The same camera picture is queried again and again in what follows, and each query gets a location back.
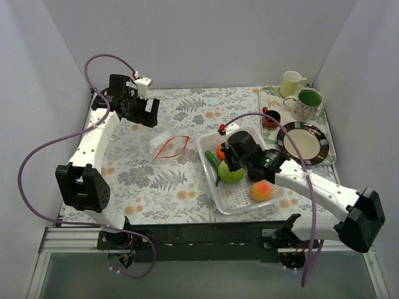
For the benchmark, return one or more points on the floral table mat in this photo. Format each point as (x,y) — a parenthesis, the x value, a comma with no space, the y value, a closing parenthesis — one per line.
(175,190)

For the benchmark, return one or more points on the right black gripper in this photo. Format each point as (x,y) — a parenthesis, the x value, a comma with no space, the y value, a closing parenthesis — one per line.
(232,160)

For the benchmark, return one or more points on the fake orange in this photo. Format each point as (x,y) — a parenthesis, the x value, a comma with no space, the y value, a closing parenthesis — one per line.
(219,153)

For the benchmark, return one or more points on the clear zip top bag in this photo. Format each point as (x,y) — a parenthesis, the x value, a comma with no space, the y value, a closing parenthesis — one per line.
(161,145)

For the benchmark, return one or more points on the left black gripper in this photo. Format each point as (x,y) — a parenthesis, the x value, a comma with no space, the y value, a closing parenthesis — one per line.
(149,112)

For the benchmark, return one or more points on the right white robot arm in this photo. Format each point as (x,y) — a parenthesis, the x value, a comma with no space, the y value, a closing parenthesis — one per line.
(360,215)

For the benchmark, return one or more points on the fake peach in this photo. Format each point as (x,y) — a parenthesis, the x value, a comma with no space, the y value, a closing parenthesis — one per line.
(261,191)

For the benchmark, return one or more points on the fake green cabbage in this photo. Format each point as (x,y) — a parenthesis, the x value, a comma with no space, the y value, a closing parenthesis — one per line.
(230,177)

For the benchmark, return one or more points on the pale yellow mug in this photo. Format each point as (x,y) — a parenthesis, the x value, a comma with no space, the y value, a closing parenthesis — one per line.
(291,82)

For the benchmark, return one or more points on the floral serving tray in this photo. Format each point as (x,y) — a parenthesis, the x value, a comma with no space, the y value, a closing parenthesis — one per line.
(269,97)

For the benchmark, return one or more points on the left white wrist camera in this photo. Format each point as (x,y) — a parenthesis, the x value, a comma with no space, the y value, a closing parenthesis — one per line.
(141,84)

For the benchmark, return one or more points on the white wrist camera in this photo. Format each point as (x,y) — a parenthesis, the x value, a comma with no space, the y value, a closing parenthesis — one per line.
(141,84)
(226,130)

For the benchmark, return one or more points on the small brown cup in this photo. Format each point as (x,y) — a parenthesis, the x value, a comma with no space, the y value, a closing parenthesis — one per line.
(272,119)

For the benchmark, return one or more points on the striped rim plate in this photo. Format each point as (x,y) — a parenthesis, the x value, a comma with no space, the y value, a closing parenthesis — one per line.
(312,144)

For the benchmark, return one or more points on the fake green vegetable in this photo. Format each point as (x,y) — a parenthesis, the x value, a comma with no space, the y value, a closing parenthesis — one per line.
(214,162)

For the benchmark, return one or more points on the aluminium frame rail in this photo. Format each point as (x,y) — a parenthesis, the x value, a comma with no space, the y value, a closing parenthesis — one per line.
(233,260)

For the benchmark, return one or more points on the white plastic basket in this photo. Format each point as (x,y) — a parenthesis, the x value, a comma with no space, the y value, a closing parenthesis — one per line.
(231,198)

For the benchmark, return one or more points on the green floral mug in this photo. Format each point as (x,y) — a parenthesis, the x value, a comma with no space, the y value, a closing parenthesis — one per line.
(303,106)

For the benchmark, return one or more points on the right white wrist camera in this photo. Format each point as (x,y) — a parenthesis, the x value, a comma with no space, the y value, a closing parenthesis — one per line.
(226,130)

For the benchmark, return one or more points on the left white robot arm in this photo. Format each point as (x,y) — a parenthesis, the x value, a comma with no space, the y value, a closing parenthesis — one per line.
(80,181)

